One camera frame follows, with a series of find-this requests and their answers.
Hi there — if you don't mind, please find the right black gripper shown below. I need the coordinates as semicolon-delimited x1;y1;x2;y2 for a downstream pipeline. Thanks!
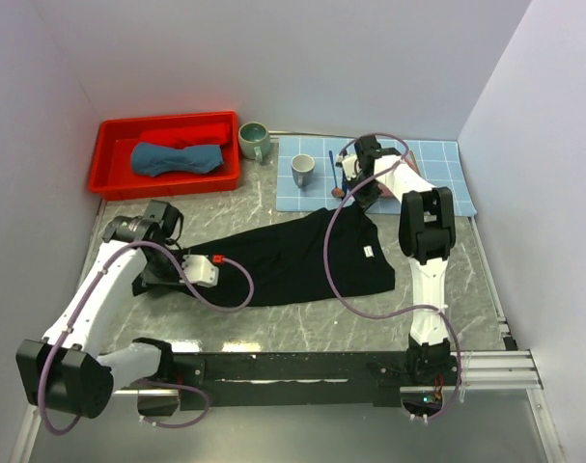
341;171;381;213

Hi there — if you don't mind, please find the black t shirt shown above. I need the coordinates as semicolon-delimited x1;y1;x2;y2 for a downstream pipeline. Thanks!
130;205;397;310

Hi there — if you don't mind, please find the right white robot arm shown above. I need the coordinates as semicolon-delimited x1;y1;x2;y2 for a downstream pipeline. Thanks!
337;134;456;347

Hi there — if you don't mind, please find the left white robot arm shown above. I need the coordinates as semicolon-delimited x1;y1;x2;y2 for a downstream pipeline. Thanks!
16;200;182;419

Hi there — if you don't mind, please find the blue grid placemat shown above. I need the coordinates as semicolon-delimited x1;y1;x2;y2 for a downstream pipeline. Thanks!
276;135;477;217

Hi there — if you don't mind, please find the blue rolled t shirt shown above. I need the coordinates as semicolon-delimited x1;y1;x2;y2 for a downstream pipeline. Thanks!
129;143;224;177

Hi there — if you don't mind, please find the grey white mug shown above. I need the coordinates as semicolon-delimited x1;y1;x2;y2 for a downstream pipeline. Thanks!
291;153;316;189

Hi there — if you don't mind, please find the red plastic bin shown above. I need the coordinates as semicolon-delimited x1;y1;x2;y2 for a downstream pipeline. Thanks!
88;111;240;201

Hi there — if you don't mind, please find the green ceramic mug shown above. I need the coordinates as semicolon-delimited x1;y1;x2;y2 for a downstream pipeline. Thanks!
237;122;271;163

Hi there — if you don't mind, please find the blue handled spoon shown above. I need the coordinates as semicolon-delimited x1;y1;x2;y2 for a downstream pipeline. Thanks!
328;150;345;200

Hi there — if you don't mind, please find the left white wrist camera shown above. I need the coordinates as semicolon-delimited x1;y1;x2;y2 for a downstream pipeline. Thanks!
181;254;219;288

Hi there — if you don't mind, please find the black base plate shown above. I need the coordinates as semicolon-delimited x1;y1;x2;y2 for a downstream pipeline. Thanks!
134;351;460;411

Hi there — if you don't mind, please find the aluminium rail frame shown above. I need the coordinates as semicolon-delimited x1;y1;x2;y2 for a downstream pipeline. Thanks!
7;202;569;463

